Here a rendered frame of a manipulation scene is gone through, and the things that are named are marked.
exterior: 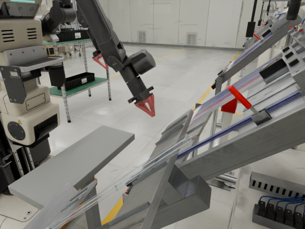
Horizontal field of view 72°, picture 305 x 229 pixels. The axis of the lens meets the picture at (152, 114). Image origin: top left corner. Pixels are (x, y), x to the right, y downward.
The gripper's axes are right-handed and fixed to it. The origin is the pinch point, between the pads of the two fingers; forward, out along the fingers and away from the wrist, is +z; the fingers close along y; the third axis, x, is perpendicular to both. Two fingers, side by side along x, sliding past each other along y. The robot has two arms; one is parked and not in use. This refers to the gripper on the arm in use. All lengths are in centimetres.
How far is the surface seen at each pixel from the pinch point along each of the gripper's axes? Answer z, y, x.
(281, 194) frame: 48, 9, -26
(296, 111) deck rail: 6.2, -22.4, -41.9
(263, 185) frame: 43.7, 8.7, -22.1
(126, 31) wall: -269, 870, 475
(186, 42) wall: -72, 863, 239
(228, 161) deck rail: 12.9, -22.2, -26.4
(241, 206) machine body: 42.6, -2.3, -14.8
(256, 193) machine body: 45.1, 6.5, -18.7
